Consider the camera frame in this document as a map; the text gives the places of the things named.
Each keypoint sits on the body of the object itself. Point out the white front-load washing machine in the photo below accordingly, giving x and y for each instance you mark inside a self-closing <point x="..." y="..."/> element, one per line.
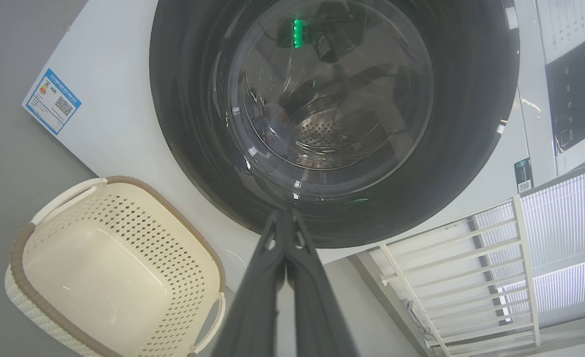
<point x="118" y="99"/>

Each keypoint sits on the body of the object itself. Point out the round dark washing machine door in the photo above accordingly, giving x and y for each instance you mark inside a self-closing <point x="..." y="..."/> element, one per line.
<point x="471" y="99"/>

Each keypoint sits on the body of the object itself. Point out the steel perforated drum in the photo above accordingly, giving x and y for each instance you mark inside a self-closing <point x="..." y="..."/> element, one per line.
<point x="332" y="139"/>

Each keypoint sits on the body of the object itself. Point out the blue energy label sticker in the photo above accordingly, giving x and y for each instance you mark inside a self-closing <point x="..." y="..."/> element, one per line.
<point x="53" y="101"/>

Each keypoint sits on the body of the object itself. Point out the white window guard railing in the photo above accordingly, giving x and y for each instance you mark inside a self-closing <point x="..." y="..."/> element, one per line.
<point x="520" y="238"/>

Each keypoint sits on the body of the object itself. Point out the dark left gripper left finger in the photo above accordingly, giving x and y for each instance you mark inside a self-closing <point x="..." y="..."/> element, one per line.
<point x="257" y="307"/>

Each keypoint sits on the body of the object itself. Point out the cream perforated laundry basket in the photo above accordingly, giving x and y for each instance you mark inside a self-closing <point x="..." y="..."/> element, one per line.
<point x="94" y="277"/>

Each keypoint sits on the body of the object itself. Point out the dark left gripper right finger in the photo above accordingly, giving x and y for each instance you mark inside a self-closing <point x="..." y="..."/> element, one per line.
<point x="317" y="317"/>

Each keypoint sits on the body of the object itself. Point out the black control panel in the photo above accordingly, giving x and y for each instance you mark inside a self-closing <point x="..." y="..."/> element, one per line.
<point x="575" y="94"/>

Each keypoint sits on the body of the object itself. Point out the small black QR sticker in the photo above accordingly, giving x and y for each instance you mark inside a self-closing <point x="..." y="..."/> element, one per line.
<point x="523" y="176"/>

